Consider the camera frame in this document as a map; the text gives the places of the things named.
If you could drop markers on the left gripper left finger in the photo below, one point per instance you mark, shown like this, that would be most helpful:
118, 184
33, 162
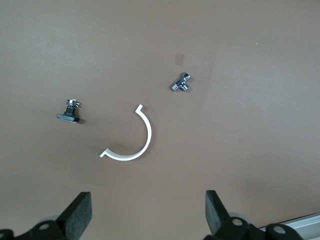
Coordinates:
77, 212

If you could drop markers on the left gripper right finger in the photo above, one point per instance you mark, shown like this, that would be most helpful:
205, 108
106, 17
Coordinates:
215, 212

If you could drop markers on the white drawer cabinet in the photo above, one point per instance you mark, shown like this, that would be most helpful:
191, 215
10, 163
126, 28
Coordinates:
305, 225

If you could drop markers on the white semicircular pipe clamp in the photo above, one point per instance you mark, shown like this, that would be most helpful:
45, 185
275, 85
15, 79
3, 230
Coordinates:
149, 132

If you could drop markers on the small black green component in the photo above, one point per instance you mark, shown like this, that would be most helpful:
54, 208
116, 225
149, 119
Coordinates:
180, 82

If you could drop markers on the black rocker switch component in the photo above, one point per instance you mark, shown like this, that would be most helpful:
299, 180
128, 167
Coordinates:
68, 117

